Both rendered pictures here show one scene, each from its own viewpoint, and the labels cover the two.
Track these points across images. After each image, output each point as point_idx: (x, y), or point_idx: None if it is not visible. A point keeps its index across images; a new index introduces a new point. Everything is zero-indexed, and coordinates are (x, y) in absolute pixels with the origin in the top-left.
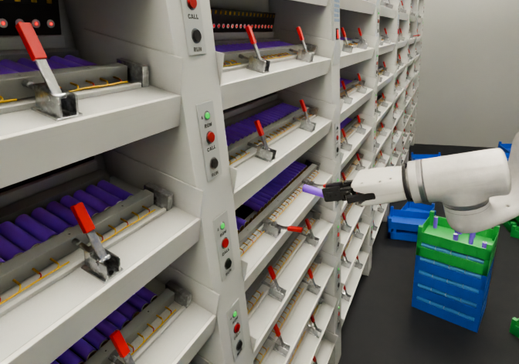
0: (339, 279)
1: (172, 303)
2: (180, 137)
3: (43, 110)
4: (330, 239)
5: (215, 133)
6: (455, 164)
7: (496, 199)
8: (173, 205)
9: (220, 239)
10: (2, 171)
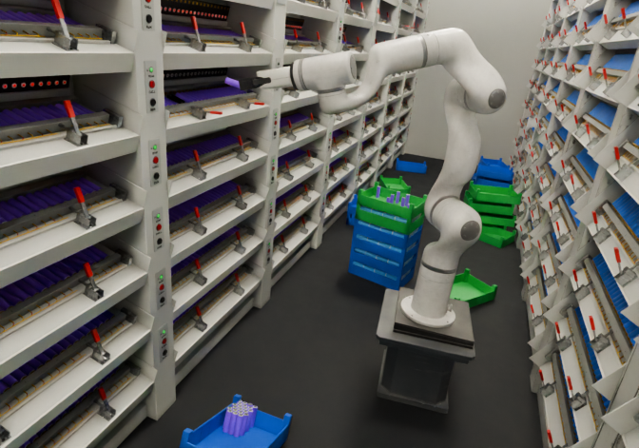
0: (272, 216)
1: (106, 123)
2: None
3: None
4: (264, 169)
5: None
6: (321, 58)
7: (352, 93)
8: (115, 43)
9: (148, 79)
10: None
